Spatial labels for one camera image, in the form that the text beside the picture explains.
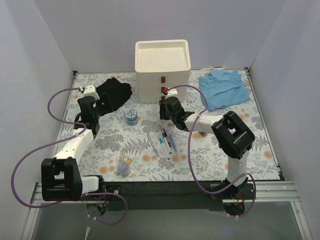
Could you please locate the cream three-drawer organizer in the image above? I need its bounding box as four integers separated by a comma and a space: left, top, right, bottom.
135, 39, 191, 104

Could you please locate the beige eraser block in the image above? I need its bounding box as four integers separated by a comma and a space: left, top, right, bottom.
119, 150, 126, 162

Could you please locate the clear jar of pins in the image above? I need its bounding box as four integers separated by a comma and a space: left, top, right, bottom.
116, 160, 130, 177

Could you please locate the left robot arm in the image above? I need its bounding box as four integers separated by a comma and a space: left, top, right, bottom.
41, 96, 107, 201

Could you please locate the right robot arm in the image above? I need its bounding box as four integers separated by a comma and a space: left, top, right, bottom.
159, 96, 255, 199

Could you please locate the light blue pen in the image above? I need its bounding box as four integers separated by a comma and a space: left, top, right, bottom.
169, 134, 178, 153

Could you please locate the purple clear pen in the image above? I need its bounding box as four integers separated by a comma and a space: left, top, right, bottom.
163, 128, 172, 148

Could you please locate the white marker blue cap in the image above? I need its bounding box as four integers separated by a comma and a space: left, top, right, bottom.
159, 138, 170, 160

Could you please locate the black folded cloth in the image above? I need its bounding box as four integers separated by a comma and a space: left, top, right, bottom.
96, 77, 132, 114

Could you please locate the blue round tin jar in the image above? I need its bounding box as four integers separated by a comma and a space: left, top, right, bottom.
124, 108, 138, 126

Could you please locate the blue folded cloth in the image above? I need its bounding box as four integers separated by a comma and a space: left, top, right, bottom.
198, 70, 250, 112

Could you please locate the floral patterned table mat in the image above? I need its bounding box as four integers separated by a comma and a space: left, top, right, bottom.
48, 70, 280, 183

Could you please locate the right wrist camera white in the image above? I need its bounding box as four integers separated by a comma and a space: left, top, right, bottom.
163, 88, 178, 99

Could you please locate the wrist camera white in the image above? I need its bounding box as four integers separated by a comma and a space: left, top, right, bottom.
163, 88, 178, 99
79, 84, 99, 99

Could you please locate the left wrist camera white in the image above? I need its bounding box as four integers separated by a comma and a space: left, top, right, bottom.
79, 84, 99, 99

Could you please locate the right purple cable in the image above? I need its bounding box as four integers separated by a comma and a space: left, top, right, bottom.
167, 84, 257, 219

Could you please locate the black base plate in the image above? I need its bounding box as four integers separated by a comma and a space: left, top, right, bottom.
77, 180, 256, 212

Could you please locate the aluminium rail frame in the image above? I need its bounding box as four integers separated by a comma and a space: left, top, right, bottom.
20, 67, 313, 240

